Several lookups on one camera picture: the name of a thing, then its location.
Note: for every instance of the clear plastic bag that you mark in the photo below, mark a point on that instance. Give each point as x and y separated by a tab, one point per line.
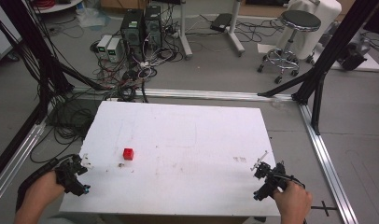
92	17

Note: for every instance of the white power supply box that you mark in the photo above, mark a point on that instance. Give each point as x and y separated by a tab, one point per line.
103	46
114	49

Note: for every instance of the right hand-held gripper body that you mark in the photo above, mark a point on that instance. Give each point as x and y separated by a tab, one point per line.
271	180

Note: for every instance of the black machine on white board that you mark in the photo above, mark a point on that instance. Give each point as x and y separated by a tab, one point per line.
352	57

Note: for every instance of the person's right hand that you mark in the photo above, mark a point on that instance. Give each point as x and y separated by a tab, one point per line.
292	202

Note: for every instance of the black flat box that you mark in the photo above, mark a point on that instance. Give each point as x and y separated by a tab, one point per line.
221	22

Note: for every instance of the round white table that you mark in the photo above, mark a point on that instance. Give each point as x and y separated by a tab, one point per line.
58	5

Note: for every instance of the black round swivel stool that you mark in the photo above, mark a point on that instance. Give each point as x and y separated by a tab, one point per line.
291	37

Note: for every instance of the black frame post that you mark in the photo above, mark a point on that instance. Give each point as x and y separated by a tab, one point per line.
330	49
38	49

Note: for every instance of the aluminium floor rail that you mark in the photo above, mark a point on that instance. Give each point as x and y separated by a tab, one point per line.
209	94
13	155
326	161

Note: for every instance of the red cube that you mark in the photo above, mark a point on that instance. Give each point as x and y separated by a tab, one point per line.
128	154

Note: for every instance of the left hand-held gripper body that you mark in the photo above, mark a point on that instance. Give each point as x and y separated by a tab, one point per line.
70	179

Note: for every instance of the person's left hand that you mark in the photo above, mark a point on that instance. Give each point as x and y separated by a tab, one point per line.
43	193

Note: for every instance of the black computer tower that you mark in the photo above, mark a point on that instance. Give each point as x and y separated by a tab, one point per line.
132	32
153	28

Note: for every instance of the white stand leg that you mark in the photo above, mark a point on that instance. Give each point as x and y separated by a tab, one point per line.
235	31
185	34

